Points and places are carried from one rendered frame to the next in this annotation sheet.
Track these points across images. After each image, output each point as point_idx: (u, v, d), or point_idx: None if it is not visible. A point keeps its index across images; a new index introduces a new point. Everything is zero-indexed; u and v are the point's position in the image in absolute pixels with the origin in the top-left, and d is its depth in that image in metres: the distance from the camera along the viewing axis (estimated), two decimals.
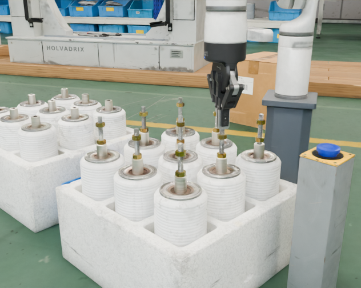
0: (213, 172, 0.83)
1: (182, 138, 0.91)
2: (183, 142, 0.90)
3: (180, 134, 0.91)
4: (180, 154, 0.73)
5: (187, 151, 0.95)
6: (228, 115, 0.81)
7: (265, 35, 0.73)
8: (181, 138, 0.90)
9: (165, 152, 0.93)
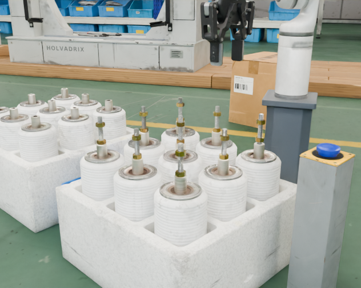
0: (215, 174, 0.83)
1: (182, 138, 0.91)
2: (183, 142, 0.90)
3: (180, 134, 0.91)
4: (180, 154, 0.73)
5: (187, 151, 0.95)
6: (242, 48, 0.78)
7: None
8: (181, 138, 0.90)
9: (165, 152, 0.93)
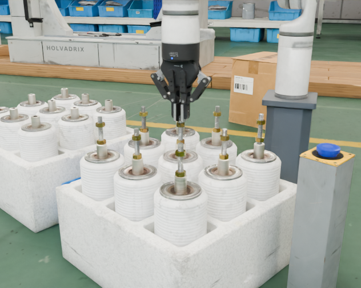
0: (215, 174, 0.83)
1: (180, 138, 0.91)
2: (181, 140, 0.92)
3: (178, 136, 0.90)
4: (180, 154, 0.73)
5: (187, 151, 0.95)
6: (180, 108, 0.90)
7: (212, 34, 0.87)
8: (181, 138, 0.91)
9: (165, 152, 0.93)
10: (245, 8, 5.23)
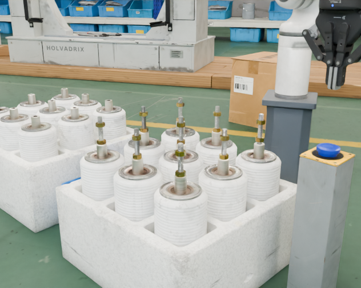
0: (215, 174, 0.83)
1: (179, 139, 0.91)
2: (176, 142, 0.91)
3: (183, 136, 0.90)
4: (180, 154, 0.73)
5: (176, 160, 0.89)
6: (337, 74, 0.72)
7: None
8: (179, 138, 0.91)
9: (196, 156, 0.91)
10: (245, 8, 5.23)
